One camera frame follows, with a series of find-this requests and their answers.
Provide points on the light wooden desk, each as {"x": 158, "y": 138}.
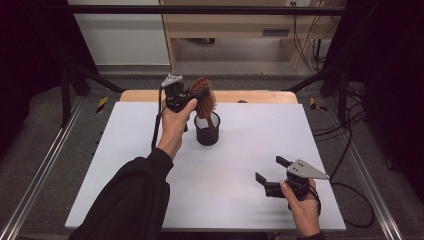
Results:
{"x": 230, "y": 23}

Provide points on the wooden table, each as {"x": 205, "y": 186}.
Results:
{"x": 260, "y": 96}

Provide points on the person's right hand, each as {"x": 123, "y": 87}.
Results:
{"x": 305, "y": 213}

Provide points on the brown wooden hairbrush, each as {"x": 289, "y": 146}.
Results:
{"x": 206, "y": 103}

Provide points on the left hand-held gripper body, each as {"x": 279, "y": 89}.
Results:
{"x": 175, "y": 96}

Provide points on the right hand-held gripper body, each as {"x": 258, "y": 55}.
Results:
{"x": 305, "y": 171}

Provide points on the dark curtain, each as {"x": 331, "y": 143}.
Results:
{"x": 390, "y": 83}
{"x": 30, "y": 66}

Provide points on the black mesh cup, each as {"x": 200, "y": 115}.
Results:
{"x": 206, "y": 136}

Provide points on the black metal stand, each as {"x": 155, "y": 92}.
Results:
{"x": 65, "y": 100}
{"x": 342, "y": 96}

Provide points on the white table mat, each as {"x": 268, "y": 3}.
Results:
{"x": 226, "y": 186}

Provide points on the white cabinet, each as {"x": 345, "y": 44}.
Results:
{"x": 123, "y": 40}

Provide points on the black horizontal frame bar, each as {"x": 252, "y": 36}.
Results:
{"x": 200, "y": 10}

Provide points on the aluminium rail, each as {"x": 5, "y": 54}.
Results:
{"x": 376, "y": 196}
{"x": 40, "y": 176}

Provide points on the yellow black tape strip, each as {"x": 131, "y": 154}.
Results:
{"x": 102, "y": 104}
{"x": 315, "y": 105}

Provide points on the person's left hand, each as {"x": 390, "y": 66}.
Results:
{"x": 173, "y": 130}

